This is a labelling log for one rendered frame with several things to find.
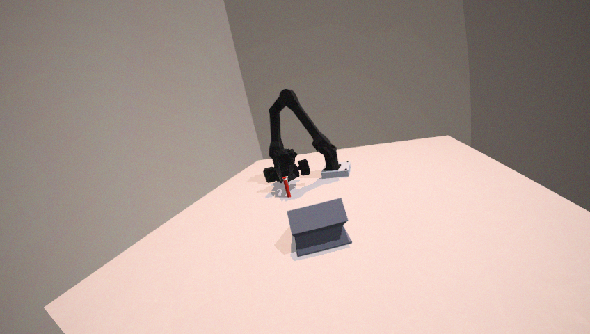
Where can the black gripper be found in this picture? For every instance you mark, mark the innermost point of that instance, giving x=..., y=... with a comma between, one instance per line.
x=288, y=169

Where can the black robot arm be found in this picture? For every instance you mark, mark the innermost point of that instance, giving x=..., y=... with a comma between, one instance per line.
x=322, y=144

